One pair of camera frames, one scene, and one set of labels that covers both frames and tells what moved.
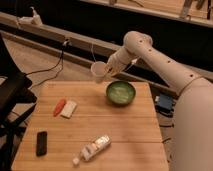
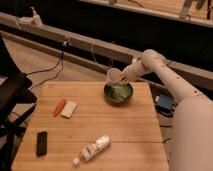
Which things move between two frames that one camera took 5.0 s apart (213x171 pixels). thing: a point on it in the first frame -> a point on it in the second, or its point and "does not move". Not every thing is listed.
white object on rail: (35, 20) does not move
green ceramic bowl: (120, 92) does not move
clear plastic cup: (98, 69) -> (113, 76)
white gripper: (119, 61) -> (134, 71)
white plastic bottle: (89, 150) does not move
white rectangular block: (68, 109) does not move
